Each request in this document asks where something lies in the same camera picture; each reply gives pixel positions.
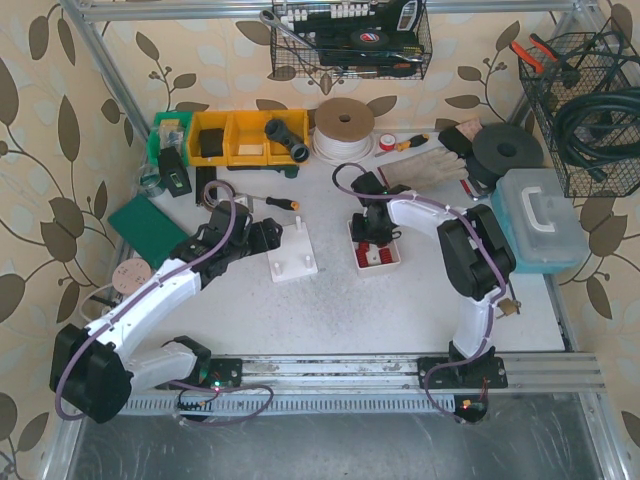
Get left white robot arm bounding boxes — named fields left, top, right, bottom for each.
left=50, top=181, right=283, bottom=424

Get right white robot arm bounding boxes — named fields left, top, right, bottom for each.
left=331, top=162, right=516, bottom=365

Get white spring tray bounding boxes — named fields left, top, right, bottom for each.
left=348, top=214, right=401, bottom=278

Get orange tipped black screwdriver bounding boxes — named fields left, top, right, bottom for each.
left=249, top=195, right=299, bottom=211

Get brown tape roll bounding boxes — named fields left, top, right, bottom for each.
left=201, top=180, right=224, bottom=211

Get red white tape roll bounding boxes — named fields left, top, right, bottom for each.
left=379, top=133, right=396, bottom=152

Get beige work glove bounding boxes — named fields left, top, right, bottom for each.
left=378, top=147, right=468, bottom=191

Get yellow black screwdriver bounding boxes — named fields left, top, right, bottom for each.
left=375, top=134, right=429, bottom=158

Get yellow storage bin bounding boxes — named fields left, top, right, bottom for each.
left=186, top=109, right=310, bottom=167

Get black pipe fitting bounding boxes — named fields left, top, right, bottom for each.
left=264, top=119, right=310, bottom=163

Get black green meter device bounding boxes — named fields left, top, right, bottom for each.
left=157, top=147, right=192, bottom=198

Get black box in bin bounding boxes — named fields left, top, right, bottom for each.
left=198, top=128, right=224, bottom=157

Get black rectangular block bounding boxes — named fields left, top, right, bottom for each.
left=438, top=126, right=473, bottom=159

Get green foam pad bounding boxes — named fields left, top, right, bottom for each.
left=108, top=195, right=189, bottom=270

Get glass jar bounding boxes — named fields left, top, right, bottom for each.
left=137, top=163, right=165, bottom=198

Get sandpaper sheet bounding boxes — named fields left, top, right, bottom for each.
left=456, top=118, right=483, bottom=142

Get round sanding disc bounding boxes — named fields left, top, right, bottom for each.
left=112, top=257, right=152, bottom=296

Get green storage bin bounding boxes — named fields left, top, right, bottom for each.
left=146, top=112, right=193, bottom=165

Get black plastic spool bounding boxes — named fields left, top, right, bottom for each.
left=466, top=123, right=544, bottom=188

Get brass padlock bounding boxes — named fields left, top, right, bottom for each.
left=498, top=298, right=521, bottom=318

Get teal plastic case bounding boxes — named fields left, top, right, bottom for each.
left=491, top=168, right=589, bottom=274

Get white peg base plate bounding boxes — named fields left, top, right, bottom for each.
left=267, top=216, right=318, bottom=283

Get red handled hex key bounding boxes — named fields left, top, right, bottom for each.
left=460, top=178, right=493, bottom=202

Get white cable coil spool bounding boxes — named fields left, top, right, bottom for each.
left=311, top=97, right=376, bottom=166

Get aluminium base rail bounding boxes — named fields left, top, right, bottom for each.
left=64, top=352, right=606, bottom=416

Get wire basket with tools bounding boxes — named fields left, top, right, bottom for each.
left=259, top=1, right=432, bottom=84

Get orange handled pliers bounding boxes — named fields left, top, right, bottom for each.
left=509, top=33, right=560, bottom=75

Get black coiled hose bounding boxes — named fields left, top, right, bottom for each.
left=554, top=29, right=640, bottom=171

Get wire basket with hose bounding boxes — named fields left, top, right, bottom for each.
left=517, top=30, right=639, bottom=198

